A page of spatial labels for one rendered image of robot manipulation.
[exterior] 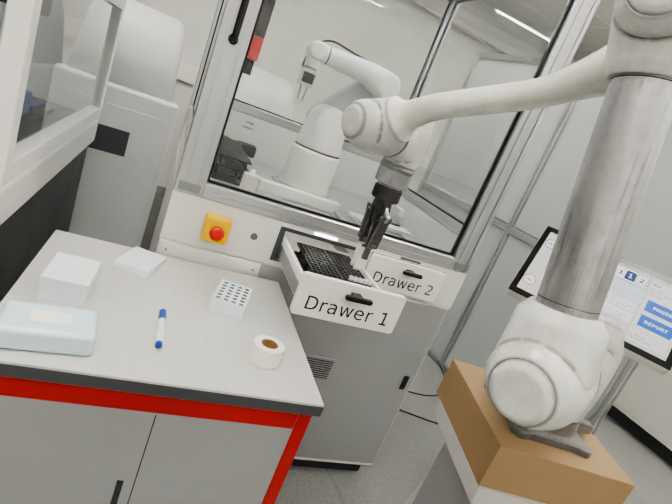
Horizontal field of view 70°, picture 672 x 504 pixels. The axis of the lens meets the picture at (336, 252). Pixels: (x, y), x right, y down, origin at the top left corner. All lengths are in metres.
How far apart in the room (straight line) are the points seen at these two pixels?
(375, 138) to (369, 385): 1.05
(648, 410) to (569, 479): 2.92
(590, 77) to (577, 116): 2.03
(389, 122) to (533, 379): 0.57
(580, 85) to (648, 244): 1.65
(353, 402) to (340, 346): 0.26
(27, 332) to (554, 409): 0.84
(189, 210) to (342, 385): 0.84
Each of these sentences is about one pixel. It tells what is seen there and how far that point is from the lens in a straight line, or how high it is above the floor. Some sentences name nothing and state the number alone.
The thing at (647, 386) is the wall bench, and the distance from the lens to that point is 4.00.
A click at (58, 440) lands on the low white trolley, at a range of 1.03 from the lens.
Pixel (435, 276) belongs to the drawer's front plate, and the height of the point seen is 0.91.
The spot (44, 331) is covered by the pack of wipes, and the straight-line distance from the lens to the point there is 0.93.
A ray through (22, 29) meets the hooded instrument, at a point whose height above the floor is 1.23.
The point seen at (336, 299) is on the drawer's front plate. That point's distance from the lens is 1.19.
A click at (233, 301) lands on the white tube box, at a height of 0.79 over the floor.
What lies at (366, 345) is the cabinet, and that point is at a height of 0.59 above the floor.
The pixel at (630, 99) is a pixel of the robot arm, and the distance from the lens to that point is 0.86.
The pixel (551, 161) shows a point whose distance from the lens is 3.08.
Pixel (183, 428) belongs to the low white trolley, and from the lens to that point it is 1.01.
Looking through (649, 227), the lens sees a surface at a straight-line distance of 2.67.
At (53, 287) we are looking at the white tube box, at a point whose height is 0.79.
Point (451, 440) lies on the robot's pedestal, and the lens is 1.16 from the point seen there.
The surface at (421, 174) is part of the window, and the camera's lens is 1.55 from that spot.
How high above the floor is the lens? 1.31
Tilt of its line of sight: 16 degrees down
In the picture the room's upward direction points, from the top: 22 degrees clockwise
